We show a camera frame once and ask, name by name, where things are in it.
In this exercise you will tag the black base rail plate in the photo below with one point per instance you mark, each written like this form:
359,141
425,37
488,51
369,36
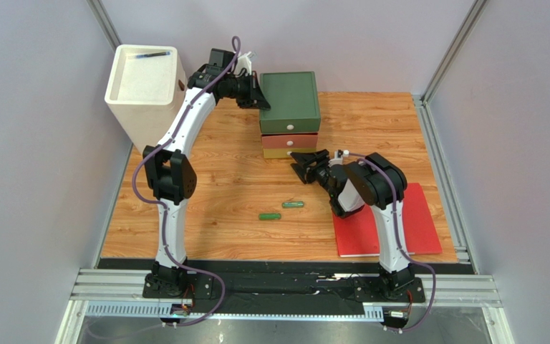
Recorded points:
280,288

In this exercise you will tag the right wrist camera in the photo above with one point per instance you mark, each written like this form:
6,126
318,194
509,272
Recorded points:
339,156

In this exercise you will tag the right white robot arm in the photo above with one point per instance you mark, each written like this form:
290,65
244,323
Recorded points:
353,182

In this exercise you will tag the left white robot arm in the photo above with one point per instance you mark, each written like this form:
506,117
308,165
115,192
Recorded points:
167,166

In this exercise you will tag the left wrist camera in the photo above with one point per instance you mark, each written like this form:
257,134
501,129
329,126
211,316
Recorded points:
245,59

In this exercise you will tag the red drawer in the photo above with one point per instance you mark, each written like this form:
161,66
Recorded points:
302,140

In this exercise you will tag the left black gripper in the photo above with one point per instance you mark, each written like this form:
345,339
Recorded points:
253,92

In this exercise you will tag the green tube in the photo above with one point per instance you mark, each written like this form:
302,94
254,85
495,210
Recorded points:
292,204
269,216

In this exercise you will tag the aluminium frame rail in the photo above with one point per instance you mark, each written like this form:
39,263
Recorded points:
113,293

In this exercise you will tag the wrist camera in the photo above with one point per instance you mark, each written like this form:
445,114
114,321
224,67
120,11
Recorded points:
245,59
339,156

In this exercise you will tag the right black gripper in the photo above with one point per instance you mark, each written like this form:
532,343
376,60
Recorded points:
318,170

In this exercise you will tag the dark blue pen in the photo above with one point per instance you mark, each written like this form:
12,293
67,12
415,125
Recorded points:
151,55

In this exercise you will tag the green top drawer unit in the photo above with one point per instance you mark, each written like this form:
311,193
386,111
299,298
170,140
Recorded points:
294,103

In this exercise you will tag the yellow bottom drawer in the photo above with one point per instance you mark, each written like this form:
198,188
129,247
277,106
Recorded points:
277,153

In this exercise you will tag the red folder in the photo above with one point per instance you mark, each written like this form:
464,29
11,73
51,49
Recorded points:
356,235

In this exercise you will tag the white drawer cabinet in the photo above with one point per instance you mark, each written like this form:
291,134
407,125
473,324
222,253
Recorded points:
145,95

